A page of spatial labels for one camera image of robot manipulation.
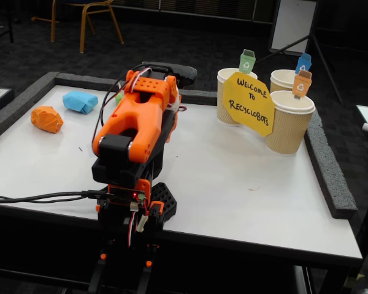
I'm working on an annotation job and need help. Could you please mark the orange controller board holder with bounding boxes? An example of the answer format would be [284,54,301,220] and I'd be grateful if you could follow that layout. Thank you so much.
[107,179,151,212]

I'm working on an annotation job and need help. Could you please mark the short grey foam border strip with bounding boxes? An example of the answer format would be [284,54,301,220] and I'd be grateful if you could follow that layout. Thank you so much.
[179,89,218,107]

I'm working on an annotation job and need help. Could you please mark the white side table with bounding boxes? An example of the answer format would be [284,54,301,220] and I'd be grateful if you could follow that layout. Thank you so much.
[355,104,368,160]

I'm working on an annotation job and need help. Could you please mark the white board on stand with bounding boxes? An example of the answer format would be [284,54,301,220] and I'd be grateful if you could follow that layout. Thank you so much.
[269,0,318,56]

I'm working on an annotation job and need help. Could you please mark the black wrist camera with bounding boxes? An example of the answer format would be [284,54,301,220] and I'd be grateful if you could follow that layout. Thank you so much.
[140,62,198,90]

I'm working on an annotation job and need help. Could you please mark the black camera cable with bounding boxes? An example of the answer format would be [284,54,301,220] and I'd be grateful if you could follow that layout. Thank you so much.
[0,64,148,205]

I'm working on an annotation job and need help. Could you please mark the orange recycling bin label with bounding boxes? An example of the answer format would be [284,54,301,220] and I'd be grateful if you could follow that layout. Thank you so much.
[293,69,313,100]

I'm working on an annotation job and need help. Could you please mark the blue recycling bin label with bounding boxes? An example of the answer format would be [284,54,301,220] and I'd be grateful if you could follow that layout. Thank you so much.
[294,52,313,75]

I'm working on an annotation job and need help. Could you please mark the blue paper wad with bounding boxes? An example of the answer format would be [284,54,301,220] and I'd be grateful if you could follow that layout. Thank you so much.
[62,90,99,115]

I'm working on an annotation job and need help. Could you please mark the orange paper wad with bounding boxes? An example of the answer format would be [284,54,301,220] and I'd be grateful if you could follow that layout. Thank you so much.
[30,105,64,134]

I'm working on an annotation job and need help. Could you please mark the yellow welcome sign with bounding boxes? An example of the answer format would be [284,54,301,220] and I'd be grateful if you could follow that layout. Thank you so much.
[223,72,276,137]

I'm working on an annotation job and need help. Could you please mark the black clamp orange knob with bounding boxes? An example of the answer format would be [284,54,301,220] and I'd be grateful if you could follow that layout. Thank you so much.
[137,243,158,294]
[88,237,109,294]

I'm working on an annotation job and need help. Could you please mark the green recycling bin label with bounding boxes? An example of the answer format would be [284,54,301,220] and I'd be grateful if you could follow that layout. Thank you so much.
[239,48,256,74]

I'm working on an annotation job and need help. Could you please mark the black usb cable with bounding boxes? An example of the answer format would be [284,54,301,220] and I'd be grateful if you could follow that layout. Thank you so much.
[0,190,114,205]

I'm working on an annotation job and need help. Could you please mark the paper cup with blue label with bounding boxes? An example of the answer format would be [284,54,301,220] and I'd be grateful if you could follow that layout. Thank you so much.
[269,69,304,92]

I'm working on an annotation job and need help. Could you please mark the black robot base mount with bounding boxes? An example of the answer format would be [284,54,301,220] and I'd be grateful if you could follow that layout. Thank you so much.
[96,182,178,243]

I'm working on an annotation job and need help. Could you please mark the paper cup with green label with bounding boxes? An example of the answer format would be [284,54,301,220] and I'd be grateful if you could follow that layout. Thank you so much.
[217,67,258,126]

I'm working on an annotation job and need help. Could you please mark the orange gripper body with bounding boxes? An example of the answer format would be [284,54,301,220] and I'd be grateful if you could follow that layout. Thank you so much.
[167,91,183,144]

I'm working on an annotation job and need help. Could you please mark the paper cup with orange label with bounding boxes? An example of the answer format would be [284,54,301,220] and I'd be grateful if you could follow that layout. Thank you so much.
[266,90,316,155]

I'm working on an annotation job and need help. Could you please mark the wooden chair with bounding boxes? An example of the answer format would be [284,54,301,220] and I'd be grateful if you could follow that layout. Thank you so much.
[50,0,125,55]

